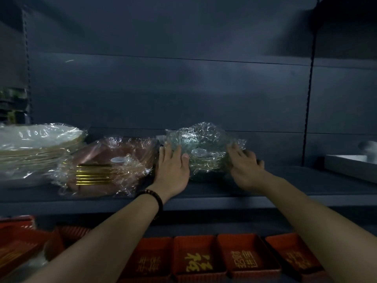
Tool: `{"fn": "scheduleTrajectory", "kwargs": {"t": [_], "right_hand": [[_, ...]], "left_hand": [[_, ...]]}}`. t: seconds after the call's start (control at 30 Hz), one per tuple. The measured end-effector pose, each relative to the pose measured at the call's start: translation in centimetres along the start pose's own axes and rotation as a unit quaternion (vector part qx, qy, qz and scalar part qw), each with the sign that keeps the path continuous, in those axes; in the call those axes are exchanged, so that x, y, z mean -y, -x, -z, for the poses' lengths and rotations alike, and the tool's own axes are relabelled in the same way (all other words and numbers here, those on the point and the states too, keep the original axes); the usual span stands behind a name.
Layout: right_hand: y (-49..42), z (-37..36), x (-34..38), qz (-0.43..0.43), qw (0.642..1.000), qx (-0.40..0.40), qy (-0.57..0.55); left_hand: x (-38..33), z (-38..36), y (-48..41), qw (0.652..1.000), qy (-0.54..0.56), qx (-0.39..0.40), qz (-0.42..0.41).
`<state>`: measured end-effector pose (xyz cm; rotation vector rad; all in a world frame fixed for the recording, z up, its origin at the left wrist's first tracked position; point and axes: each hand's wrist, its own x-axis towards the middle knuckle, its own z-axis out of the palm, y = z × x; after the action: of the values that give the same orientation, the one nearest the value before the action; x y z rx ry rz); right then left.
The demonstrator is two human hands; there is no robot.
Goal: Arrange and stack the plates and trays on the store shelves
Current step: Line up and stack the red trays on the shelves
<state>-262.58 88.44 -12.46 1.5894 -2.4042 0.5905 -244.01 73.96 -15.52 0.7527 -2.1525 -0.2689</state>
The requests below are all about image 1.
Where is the person's left hand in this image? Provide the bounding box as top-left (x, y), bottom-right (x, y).
top-left (152, 143), bottom-right (191, 204)

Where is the person's right hand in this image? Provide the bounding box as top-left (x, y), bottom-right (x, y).
top-left (227, 143), bottom-right (279, 194)

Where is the rose pink rectangular tray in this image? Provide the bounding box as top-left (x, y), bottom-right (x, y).
top-left (53, 172), bottom-right (149, 182)

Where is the dark metal shelf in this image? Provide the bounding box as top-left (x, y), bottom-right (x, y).
top-left (0, 0), bottom-right (377, 283)

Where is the stack of white plates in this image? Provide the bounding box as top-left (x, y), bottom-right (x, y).
top-left (0, 123), bottom-right (88, 189)

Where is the person's right forearm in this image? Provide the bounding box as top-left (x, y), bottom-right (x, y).
top-left (265, 176), bottom-right (377, 283)

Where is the person's left forearm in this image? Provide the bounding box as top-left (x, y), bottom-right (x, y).
top-left (23, 197), bottom-right (161, 283)

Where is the white bowl set box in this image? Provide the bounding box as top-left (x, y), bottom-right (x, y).
top-left (324, 140), bottom-right (377, 185)

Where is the orange white bag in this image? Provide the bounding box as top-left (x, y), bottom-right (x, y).
top-left (0, 215), bottom-right (36, 230)

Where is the rack of green packets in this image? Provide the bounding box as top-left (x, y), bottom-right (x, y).
top-left (0, 88), bottom-right (31, 124)

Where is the black beaded bracelet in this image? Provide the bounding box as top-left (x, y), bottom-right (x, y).
top-left (136, 189), bottom-right (164, 215)

